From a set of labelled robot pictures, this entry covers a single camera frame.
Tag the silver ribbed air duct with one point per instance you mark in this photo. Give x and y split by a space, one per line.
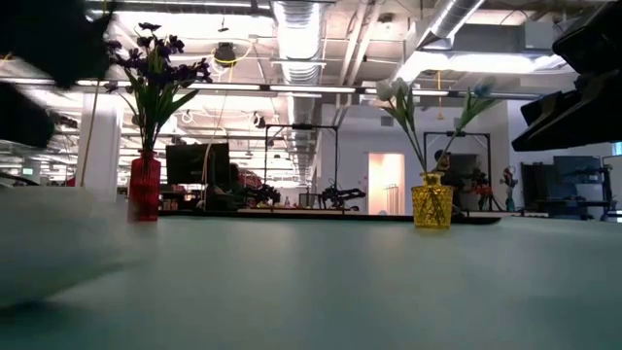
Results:
297 39

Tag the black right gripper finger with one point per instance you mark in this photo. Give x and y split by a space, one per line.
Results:
568 133
549 109

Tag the linear ceiling light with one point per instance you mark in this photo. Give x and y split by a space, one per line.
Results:
291 88

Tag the green table mat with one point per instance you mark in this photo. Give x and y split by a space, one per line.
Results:
340 291

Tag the white tulip with blue mark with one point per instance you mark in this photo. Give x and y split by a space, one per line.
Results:
486 87

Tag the red glass vase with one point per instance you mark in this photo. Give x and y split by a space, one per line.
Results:
144 187

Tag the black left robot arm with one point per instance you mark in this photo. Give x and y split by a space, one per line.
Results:
22 116

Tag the dark workstation desk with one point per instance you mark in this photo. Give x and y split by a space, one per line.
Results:
573 170

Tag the black monitor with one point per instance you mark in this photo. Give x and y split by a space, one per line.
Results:
194 163

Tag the purple artificial flower bunch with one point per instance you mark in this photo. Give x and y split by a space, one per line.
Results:
194 73
172 45

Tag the black aluminium table frame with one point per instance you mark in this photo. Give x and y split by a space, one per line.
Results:
291 215

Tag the white building column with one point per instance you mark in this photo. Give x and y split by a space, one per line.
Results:
104 146

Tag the white artificial tulip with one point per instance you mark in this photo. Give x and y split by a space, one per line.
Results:
385 90
401 86

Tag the black background robot arm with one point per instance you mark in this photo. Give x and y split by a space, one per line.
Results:
340 196
265 193

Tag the colourful figurine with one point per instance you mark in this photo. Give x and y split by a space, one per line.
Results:
508 187

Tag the person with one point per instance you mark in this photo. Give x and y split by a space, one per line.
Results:
444 163

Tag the black gantry frame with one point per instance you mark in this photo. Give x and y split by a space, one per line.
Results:
457 133
301 126

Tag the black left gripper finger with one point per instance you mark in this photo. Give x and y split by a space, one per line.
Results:
87 44

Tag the black dome ceiling camera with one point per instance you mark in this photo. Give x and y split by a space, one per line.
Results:
225 54

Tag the yellow glass vase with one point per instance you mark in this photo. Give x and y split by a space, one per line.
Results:
431 204

